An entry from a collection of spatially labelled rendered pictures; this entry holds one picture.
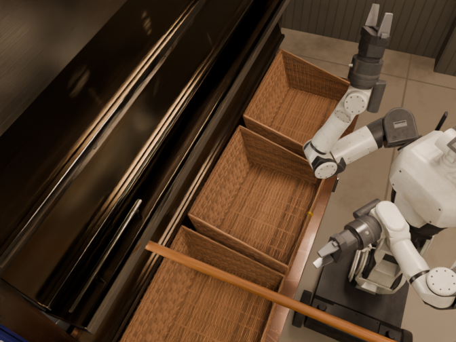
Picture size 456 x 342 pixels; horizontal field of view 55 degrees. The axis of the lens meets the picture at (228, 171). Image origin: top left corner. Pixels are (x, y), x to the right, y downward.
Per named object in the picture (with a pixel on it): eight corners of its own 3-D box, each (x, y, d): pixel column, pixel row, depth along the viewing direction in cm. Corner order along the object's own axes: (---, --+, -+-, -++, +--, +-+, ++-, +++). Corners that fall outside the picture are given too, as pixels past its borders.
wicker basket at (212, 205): (190, 242, 208) (184, 214, 186) (238, 155, 237) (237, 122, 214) (286, 283, 196) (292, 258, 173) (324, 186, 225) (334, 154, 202)
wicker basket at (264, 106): (239, 149, 240) (239, 115, 217) (275, 82, 268) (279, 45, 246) (326, 178, 228) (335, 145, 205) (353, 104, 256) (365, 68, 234)
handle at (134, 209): (81, 321, 106) (76, 318, 107) (148, 211, 123) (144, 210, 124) (70, 311, 101) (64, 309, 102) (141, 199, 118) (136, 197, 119)
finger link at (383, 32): (394, 13, 115) (387, 36, 118) (382, 12, 115) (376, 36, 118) (396, 14, 114) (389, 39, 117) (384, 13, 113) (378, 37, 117)
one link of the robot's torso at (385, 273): (362, 255, 207) (391, 199, 170) (400, 269, 203) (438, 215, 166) (355, 283, 198) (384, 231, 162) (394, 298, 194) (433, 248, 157)
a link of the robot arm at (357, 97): (351, 64, 133) (343, 98, 140) (347, 74, 125) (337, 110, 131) (389, 72, 131) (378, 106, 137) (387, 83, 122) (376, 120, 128)
